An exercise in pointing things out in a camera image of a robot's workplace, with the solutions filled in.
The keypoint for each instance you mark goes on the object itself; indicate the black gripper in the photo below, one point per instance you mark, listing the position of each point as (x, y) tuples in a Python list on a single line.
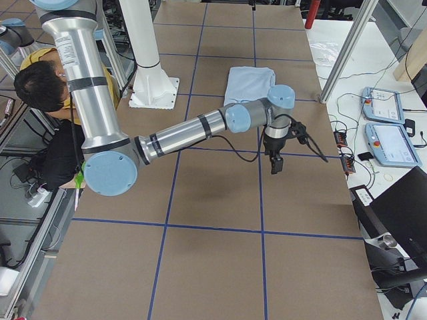
[(273, 144)]

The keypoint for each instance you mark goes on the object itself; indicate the light blue button shirt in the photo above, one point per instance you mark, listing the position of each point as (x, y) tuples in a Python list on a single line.
[(248, 84)]

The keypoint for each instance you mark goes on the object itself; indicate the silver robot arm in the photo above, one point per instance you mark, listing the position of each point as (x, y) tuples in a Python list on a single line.
[(116, 146)]

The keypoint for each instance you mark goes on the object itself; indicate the lower blue teach pendant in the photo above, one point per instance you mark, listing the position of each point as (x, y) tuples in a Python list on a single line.
[(390, 145)]

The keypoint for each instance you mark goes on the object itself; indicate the blue teach pendant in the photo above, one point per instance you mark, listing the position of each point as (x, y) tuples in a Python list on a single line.
[(382, 105), (390, 145)]

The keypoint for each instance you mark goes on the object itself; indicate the upper blue teach pendant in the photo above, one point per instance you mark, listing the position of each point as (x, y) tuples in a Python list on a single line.
[(382, 105)]

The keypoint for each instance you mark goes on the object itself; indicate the black laptop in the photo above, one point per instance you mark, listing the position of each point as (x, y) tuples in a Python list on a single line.
[(399, 210)]

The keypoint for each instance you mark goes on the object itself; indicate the red cylinder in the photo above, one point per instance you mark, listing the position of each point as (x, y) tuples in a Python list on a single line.
[(314, 5)]

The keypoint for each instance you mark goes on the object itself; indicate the white power strip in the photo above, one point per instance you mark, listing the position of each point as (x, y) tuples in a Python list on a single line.
[(38, 198)]

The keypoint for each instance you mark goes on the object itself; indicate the person in yellow shirt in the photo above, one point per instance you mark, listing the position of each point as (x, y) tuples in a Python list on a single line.
[(41, 84)]

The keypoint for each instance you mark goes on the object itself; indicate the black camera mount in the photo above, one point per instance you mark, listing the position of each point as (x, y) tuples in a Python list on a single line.
[(297, 131)]

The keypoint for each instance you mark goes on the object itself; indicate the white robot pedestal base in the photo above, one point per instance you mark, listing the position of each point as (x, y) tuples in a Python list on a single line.
[(152, 88)]

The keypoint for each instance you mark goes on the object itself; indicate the aluminium frame post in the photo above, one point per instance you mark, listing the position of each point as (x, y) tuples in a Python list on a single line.
[(350, 42)]

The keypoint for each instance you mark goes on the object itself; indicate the green handled scissors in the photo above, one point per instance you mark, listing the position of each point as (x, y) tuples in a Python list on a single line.
[(79, 180)]

